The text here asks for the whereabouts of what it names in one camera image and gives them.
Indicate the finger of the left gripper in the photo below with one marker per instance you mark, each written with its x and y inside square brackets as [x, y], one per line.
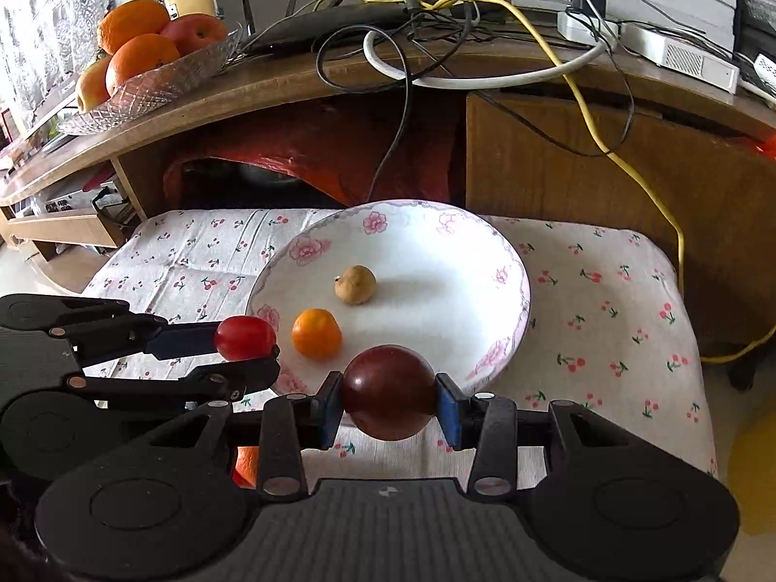
[125, 335]
[229, 382]

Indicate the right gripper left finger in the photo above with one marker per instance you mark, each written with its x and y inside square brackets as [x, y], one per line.
[291, 423]

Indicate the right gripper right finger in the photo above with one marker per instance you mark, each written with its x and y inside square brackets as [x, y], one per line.
[489, 426]

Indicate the red oval cherry tomato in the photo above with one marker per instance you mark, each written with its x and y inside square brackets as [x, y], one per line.
[243, 338]

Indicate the small orange mandarin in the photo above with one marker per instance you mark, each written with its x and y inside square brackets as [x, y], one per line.
[316, 334]

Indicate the dark red plum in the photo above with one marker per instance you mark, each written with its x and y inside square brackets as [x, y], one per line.
[389, 392]

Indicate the brown longan fruit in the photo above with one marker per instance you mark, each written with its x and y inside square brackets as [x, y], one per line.
[356, 285]

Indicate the dark orange mandarin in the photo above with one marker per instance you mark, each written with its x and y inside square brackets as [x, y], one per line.
[245, 471]

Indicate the cherry print tablecloth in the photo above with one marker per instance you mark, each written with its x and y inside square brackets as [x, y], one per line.
[607, 327]

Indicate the white floral ceramic bowl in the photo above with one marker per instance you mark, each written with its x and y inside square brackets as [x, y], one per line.
[450, 287]

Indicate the yellow apple in dish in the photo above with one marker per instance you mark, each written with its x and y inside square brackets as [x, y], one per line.
[91, 90]

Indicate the red cloth under cabinet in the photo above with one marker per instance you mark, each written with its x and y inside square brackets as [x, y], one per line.
[348, 148]

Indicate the glass fruit dish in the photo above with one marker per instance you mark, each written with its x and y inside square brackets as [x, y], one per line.
[154, 89]

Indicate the front orange in dish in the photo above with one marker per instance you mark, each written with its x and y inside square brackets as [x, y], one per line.
[141, 54]

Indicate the orange in dish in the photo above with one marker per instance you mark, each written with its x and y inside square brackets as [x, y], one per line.
[141, 54]
[129, 20]

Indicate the wooden tv cabinet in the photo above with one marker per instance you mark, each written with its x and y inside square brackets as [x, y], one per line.
[691, 167]

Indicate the red apple in dish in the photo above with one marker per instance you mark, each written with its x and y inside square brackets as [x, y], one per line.
[194, 32]

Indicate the top orange in dish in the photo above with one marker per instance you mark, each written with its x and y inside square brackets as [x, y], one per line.
[129, 20]

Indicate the black wifi router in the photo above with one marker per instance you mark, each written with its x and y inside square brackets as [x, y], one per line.
[303, 29]

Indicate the white power strip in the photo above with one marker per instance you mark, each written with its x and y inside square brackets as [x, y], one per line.
[675, 54]

